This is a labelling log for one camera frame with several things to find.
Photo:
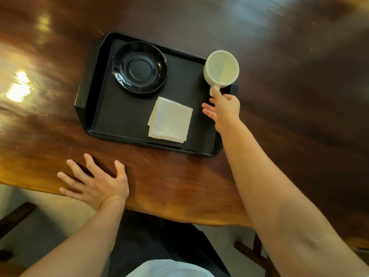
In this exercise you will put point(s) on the person's left middle finger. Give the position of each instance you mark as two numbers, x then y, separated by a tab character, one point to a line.
77	170

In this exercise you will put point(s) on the white ceramic cup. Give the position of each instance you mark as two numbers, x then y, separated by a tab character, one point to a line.
222	68

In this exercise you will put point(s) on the person's white shirt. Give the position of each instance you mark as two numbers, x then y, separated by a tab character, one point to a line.
170	269

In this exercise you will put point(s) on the person's left forearm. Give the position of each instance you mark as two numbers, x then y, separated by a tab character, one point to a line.
75	245

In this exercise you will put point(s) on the black plastic serving tray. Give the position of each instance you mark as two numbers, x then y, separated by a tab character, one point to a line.
121	112

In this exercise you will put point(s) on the person's right fingers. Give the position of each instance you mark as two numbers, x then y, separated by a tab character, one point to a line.
212	108

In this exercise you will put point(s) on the black round saucer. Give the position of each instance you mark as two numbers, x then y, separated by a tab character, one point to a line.
140	68

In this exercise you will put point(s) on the person's right forearm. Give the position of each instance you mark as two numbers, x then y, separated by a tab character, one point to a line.
274	199

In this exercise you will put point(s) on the person's left little finger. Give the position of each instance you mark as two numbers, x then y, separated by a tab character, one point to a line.
69	192

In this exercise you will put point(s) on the person's left thumb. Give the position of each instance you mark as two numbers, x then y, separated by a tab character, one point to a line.
121	171

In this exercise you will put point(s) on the person's dark trousers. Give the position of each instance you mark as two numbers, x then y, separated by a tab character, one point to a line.
161	236

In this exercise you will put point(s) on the person's left hand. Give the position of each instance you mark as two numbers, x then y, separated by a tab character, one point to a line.
99	187

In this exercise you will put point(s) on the dark wooden table leg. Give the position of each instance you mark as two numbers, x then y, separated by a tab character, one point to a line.
258	253

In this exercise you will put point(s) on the person's right hand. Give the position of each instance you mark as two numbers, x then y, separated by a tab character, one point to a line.
227	112

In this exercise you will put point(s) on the white folded napkin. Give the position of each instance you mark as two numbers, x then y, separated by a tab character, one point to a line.
170	119

